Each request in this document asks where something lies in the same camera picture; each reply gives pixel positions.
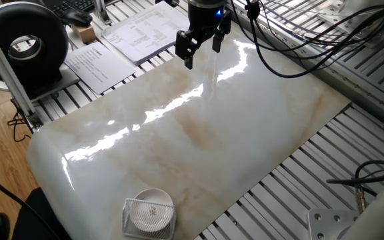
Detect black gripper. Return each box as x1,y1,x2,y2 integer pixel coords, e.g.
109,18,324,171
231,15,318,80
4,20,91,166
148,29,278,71
175,0,232,70

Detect white flower-print plate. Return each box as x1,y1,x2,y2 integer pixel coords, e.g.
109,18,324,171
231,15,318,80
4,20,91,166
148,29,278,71
129,188,175,233

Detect stapled printed paper stack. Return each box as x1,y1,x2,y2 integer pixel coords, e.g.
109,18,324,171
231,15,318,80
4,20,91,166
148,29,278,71
101,1,191,66

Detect glossy marble-pattern board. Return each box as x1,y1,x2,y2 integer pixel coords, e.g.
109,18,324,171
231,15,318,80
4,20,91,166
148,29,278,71
27,23,351,240

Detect single printed paper sheet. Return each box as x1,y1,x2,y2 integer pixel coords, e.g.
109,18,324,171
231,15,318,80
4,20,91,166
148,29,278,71
63,41,137,96

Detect small brown cardboard block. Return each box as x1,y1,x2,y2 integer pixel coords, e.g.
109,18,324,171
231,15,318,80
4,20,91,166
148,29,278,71
71,23,97,45

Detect black computer mouse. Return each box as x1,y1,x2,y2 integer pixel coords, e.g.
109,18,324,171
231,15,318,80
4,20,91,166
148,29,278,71
60,8,93,28

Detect black keyboard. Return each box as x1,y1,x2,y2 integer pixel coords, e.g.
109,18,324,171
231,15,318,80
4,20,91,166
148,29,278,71
50,0,96,17

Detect thick black gripper cable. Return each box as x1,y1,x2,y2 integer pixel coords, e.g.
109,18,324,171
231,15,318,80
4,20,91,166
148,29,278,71
230,0,384,79

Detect small metal bracket post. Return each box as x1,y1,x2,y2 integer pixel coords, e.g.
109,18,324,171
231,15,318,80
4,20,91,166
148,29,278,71
93,0,113,26

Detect grey flat base plate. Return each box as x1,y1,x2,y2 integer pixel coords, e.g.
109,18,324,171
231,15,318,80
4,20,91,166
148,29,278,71
10,63,81,103

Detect black ring-shaped fan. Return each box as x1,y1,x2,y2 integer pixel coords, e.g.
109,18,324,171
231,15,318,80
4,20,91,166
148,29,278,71
0,1,70,99

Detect silver cylindrical pedestal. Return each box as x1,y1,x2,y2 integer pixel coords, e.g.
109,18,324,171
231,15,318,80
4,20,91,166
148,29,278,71
317,0,384,49

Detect white wire mesh holder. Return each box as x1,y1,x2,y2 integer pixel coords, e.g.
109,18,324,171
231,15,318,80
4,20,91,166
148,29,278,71
121,198,177,240

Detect aluminium frame post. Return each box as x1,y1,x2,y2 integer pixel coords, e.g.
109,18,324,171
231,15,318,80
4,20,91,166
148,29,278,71
0,11,45,129

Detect tangled thin black wires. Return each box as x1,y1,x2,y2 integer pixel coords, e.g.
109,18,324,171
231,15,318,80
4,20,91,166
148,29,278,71
7,111,33,143

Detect black cable with metal plug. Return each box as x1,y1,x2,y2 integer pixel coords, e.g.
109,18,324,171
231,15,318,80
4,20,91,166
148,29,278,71
326,159,384,214

